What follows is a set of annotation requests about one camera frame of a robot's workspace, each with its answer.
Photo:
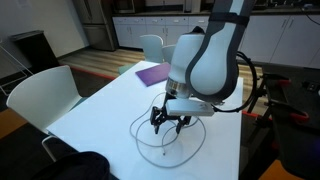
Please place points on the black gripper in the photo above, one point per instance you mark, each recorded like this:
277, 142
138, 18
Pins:
168, 96

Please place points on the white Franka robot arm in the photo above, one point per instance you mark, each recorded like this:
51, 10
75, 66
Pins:
206, 66

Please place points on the purple spiral notebook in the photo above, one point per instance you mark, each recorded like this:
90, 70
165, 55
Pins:
153, 75

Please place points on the white plastic chair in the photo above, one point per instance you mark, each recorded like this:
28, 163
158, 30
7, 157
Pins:
151, 48

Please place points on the red black clamp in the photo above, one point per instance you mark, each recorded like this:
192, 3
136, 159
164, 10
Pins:
293, 116
276, 81

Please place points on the steel refrigerator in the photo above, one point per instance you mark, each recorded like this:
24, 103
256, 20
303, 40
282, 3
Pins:
96, 26

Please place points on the white chair teal seat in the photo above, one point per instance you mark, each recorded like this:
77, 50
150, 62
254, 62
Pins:
43, 96

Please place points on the black robot stand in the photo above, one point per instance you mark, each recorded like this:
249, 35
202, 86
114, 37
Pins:
296, 143

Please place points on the white cabinet row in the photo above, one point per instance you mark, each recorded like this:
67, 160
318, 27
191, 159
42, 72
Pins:
283, 40

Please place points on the black outlet box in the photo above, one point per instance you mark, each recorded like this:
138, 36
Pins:
311, 86

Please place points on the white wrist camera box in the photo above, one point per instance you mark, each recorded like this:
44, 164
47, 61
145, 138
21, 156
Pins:
190, 108

